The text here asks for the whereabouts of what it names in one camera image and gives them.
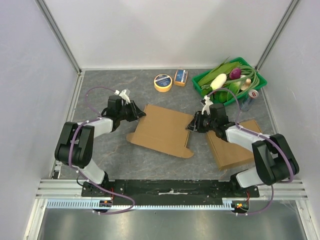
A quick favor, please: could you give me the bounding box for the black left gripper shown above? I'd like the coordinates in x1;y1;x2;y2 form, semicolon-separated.
118;100;147;123

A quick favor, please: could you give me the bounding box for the cardboard sheet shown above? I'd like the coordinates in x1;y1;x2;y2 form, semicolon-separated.
126;104;194;159

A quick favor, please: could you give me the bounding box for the brown cardboard box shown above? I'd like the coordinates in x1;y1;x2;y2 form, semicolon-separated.
205;131;254;171

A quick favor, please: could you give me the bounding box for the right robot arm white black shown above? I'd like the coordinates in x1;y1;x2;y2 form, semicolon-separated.
186;103;300;197

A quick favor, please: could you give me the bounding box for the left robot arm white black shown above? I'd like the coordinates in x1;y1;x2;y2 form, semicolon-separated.
54;95;147;197

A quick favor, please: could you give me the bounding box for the yellow tape roll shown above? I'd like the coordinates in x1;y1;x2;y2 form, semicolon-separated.
153;74;173;93

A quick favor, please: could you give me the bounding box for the green leafy vegetable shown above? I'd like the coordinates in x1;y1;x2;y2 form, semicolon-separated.
197;61;241;97

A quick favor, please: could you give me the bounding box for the yellow sponge block blue label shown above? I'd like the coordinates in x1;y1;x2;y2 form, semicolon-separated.
173;69;188;87

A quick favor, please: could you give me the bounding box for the green plastic tray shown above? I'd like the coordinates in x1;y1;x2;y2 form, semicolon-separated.
191;57;267;99

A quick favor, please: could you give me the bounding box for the brown mushroom toy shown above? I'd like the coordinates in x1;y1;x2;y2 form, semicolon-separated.
240;78;252;91

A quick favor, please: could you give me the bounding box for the purple onion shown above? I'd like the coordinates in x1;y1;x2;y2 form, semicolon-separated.
229;67;242;80

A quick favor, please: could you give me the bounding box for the green long beans bundle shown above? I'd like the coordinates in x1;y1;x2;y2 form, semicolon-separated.
223;64;257;86

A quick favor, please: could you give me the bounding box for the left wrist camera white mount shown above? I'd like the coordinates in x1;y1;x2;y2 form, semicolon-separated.
114;88;131;105

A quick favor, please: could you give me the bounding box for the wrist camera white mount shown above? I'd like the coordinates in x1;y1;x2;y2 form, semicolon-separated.
114;88;131;105
201;95;214;116

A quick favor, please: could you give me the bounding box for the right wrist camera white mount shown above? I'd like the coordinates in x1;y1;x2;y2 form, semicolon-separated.
201;95;214;116

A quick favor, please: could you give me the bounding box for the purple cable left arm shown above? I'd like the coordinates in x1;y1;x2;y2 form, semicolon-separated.
67;86;136;215

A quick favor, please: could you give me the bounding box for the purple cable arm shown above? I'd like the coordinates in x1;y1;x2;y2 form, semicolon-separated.
205;88;296;216
67;86;136;215

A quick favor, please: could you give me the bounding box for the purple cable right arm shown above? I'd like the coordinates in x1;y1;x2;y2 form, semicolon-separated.
205;88;296;216

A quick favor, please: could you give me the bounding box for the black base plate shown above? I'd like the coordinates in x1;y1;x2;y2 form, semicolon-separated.
81;178;260;206

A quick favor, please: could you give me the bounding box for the grey slotted cable duct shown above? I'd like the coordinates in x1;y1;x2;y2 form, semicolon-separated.
46;199;244;211

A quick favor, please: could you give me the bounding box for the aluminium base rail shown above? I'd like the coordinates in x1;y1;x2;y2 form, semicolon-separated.
36;179;308;201

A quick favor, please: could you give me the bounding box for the aluminium frame post left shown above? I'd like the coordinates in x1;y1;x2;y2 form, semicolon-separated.
34;0;82;73

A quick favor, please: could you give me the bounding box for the aluminium frame post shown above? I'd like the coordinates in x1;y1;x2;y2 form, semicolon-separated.
255;0;301;71
34;0;82;73

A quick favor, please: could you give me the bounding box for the aluminium frame post right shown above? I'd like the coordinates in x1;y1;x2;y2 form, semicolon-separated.
255;0;301;71

